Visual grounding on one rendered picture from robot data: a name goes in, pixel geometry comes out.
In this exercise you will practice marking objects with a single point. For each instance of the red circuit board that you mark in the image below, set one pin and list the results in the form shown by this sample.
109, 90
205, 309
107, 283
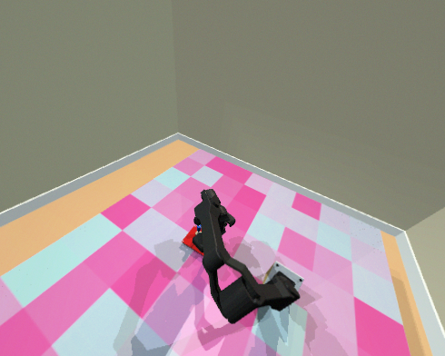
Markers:
188, 239

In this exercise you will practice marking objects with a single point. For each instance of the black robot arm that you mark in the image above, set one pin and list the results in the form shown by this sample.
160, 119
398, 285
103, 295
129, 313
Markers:
244, 295

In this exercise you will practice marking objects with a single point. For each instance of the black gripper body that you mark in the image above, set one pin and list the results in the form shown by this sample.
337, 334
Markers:
198, 240

